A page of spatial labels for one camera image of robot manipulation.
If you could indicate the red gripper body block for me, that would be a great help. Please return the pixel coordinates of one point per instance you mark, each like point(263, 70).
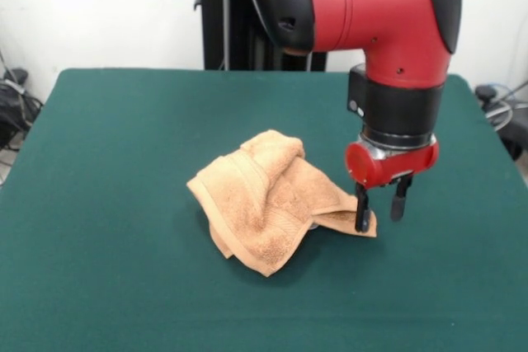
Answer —
point(392, 166)

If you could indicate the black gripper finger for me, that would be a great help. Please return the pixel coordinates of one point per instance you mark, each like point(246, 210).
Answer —
point(399, 203)
point(363, 212)

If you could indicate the dark green table cloth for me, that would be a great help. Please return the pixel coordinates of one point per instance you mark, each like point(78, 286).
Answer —
point(123, 162)

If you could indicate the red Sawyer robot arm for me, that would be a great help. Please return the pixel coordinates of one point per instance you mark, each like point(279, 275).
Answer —
point(392, 18)

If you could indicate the tan terry towel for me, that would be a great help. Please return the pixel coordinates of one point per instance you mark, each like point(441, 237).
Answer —
point(255, 203)

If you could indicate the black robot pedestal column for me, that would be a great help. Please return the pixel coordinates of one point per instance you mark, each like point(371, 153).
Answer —
point(214, 18)

